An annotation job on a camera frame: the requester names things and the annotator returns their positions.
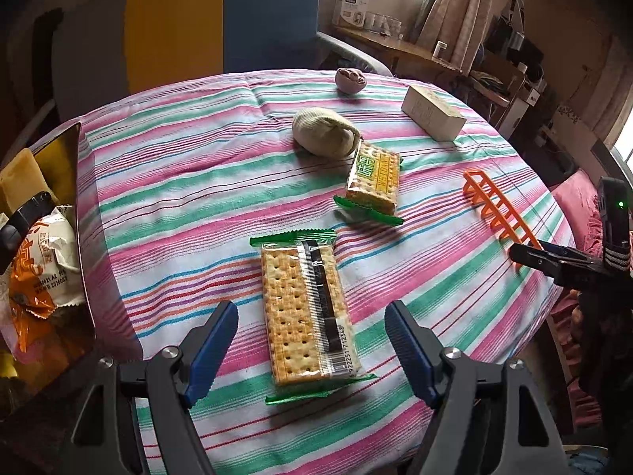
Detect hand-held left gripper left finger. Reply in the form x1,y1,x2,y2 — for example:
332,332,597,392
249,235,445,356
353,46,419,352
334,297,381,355
59,301,239,475

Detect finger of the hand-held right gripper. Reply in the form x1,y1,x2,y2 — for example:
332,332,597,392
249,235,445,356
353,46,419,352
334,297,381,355
508,239,606,288

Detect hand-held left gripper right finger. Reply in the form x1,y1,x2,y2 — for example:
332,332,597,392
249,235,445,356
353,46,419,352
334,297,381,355
385,300,569,475

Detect orange plastic rack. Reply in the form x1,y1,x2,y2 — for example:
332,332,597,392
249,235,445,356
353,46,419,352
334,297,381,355
462,169,542,270

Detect green cracker packet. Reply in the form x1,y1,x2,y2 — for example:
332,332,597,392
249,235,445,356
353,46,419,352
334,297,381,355
248,228,377,405
333,141,405,227

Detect orange and white snack bag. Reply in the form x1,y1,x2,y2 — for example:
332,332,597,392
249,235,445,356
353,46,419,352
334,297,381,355
7,206,86,352

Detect gold-lined metal tin container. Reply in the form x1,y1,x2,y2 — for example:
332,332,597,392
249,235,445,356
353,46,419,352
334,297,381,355
0,121,97,362

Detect pink bed blanket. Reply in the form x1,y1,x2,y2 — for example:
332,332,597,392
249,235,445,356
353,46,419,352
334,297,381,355
546,168,609,431

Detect white cardboard box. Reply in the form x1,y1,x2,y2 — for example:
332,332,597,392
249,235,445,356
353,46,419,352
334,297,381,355
400,84,466,142

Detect striped pink green tablecloth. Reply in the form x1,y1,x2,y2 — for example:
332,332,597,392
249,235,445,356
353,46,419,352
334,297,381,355
74,68,577,475

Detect brown cardboard box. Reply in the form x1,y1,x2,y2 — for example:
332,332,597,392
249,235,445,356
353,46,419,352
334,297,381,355
482,52,527,95

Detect rolled beige sock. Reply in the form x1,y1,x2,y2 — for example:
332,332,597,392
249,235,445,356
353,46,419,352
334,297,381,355
291,108,361,160

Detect wooden side desk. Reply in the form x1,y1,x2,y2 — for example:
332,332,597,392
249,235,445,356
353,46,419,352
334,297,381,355
332,25,476,80

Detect beige curtain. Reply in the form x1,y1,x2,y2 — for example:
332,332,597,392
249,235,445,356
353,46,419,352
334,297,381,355
418,0,498,72

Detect row of white cups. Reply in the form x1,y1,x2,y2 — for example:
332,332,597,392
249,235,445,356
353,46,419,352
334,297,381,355
365,11,404,36

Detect white boxes on desk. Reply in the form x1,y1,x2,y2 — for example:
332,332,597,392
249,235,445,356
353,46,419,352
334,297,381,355
331,0,371,28

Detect grey yellow blue armchair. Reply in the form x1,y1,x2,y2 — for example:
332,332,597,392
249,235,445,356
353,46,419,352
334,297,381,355
10,0,394,124

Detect black rolled mat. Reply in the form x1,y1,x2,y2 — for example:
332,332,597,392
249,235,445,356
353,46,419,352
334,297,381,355
30,7,64,105

